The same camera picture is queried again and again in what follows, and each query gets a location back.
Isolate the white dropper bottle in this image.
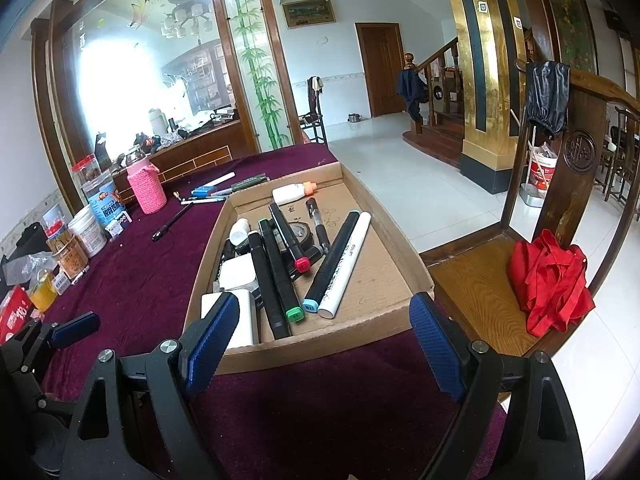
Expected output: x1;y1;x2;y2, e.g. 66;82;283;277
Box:
229;218;251;246

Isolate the orange label clear cup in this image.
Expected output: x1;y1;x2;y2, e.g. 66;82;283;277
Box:
50;234;90;281

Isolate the red carton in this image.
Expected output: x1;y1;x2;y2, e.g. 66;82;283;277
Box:
0;285;33;343

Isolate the red blue sachet bundle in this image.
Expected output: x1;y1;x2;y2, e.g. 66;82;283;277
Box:
44;220;71;253

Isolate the black pouch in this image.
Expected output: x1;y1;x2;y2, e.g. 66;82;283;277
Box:
12;222;47;263

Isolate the green cap black marker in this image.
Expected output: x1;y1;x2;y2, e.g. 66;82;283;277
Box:
258;217;306;323

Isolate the black tape roll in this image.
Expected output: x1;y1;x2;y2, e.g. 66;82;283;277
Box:
285;220;313;256

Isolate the white wall charger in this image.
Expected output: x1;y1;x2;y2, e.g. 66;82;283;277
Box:
201;289;261;350
218;253;261;293

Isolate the red cloth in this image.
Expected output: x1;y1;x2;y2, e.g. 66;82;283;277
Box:
509;229;596;338

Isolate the wooden dining chair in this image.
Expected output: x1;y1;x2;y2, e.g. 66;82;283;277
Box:
597;105;640;221

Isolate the gold black pillar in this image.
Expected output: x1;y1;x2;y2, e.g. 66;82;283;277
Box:
440;0;538;196

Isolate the blue fish food canister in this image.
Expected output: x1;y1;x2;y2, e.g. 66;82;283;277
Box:
81;171;127;228

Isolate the white plastic tub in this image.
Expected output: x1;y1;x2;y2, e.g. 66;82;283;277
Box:
67;205;108;257

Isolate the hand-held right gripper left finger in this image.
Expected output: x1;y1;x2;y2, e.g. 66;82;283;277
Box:
60;291;241;480

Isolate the blue white small box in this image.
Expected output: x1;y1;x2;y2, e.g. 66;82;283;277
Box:
104;210;133;235

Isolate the black gel pen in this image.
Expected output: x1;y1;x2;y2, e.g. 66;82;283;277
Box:
305;197;331;256

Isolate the orange cap white bottle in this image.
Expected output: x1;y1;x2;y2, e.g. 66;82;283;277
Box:
271;181;317;206

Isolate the dark blue jacket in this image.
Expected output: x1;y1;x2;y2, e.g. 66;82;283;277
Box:
396;67;428;122

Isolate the bamboo painted glass panel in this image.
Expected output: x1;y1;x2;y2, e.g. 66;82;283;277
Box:
220;0;293;151

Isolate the yellow jar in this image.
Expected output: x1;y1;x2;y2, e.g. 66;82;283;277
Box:
27;269;58;312

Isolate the black leather garment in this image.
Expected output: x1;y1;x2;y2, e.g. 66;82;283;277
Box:
524;60;571;140

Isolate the carved wooden chair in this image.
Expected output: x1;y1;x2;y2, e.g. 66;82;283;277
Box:
420;60;640;406

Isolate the wooden stair railing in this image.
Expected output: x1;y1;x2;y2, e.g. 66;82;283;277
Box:
402;35;466;131

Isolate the black capped pen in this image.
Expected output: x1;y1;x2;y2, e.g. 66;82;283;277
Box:
151;202;196;243

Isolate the wooden door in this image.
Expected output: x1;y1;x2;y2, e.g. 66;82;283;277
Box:
355;22;407;118

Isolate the cardboard box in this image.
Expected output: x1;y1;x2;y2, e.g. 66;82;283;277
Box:
182;159;435;376

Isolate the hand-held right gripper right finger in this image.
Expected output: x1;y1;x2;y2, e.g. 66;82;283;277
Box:
409;292;586;480

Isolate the large wall painting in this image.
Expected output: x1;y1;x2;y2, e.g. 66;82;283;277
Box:
537;0;598;76

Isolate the glass chandelier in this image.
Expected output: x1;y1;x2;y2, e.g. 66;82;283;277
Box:
160;0;216;41

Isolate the white tube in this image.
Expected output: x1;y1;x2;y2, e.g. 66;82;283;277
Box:
318;211;373;320

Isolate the pink knitted cup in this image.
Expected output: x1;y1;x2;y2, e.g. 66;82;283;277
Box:
125;155;167;216

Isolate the wooden counter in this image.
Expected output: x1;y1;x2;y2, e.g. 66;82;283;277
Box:
112;120;258;201

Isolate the plain black marker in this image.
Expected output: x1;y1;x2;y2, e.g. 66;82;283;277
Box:
248;231;292;341

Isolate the red lid clear jar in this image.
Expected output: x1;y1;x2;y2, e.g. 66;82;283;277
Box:
71;154;103;196

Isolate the blue cap black marker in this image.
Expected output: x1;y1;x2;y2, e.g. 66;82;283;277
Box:
302;210;361;313

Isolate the white red bucket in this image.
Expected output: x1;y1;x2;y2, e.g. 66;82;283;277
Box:
520;141;558;208

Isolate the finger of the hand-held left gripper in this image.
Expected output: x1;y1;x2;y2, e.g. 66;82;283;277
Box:
5;311;101;361

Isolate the red cap black marker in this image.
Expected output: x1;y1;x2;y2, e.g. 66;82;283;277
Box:
269;202;312;273

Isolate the clear plastic bag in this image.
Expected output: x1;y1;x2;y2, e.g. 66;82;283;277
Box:
0;250;56;286

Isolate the framed landscape picture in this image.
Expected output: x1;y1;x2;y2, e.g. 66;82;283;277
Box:
281;0;337;29

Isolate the dark wooden chair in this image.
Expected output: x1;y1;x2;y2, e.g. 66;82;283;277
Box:
298;76;328;148

